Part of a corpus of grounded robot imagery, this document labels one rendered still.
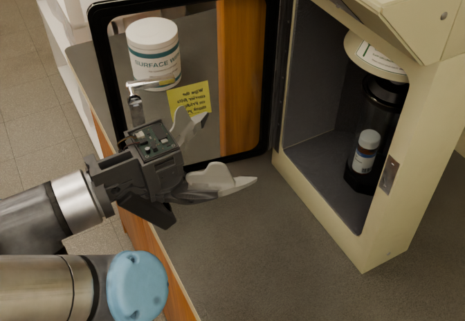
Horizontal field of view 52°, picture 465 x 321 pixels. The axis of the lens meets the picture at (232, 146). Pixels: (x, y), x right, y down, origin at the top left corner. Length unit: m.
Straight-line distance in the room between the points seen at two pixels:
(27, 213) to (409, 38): 0.47
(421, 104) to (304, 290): 0.42
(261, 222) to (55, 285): 0.58
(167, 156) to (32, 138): 2.14
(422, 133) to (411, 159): 0.05
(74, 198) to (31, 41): 2.91
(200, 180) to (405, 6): 0.32
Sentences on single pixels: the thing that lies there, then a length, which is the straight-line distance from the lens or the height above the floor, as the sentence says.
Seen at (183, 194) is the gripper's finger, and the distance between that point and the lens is 0.63.
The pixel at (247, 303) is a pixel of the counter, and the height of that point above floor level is 0.94.
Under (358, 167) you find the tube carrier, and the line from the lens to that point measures 0.92.
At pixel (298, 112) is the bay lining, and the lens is 0.96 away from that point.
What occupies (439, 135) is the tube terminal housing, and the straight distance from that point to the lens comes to 0.73.
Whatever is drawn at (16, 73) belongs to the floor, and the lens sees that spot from 3.21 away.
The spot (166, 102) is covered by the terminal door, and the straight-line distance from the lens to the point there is 0.86.
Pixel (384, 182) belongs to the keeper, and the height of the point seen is 1.18.
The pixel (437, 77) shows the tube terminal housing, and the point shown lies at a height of 1.39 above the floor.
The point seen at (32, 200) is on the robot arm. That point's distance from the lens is 0.62.
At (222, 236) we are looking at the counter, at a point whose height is 0.94.
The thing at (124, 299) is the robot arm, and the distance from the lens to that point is 0.50.
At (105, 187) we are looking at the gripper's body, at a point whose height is 1.27.
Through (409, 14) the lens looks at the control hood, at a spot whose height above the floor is 1.49.
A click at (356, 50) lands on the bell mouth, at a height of 1.33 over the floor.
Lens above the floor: 1.73
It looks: 45 degrees down
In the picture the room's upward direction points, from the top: straight up
